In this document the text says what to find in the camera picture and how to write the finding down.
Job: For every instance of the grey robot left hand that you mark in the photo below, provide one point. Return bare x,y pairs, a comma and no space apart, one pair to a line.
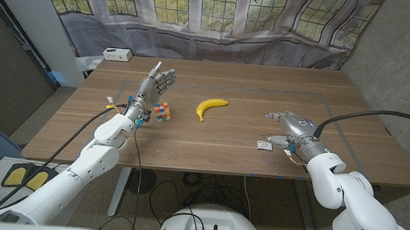
149,88

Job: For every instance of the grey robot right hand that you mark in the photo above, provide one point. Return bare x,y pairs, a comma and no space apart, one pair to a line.
300,132

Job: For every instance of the white box of matches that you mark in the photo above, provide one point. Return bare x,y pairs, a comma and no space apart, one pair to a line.
264,145

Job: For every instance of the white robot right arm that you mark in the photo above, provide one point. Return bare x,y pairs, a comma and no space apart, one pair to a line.
360,207

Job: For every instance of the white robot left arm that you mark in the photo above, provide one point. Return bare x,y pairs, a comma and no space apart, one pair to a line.
97,157

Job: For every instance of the white power strip box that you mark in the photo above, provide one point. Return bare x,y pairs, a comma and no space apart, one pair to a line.
117,54

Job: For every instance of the yellow toy banana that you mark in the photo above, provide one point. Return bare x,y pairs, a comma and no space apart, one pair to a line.
207,104

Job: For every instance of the multicoloured cube puzzle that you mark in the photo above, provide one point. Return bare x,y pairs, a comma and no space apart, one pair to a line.
163,112

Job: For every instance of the grey table leg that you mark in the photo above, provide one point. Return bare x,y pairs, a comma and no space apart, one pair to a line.
304,209

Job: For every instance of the black round floor fan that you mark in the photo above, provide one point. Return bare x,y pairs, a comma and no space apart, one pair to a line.
142,181

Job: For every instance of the printed window backdrop cloth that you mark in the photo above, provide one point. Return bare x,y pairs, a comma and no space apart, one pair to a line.
213,19

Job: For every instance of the white table leg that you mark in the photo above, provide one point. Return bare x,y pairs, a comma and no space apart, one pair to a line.
119,189

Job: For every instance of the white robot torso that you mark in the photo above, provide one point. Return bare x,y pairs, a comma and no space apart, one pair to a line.
218,220

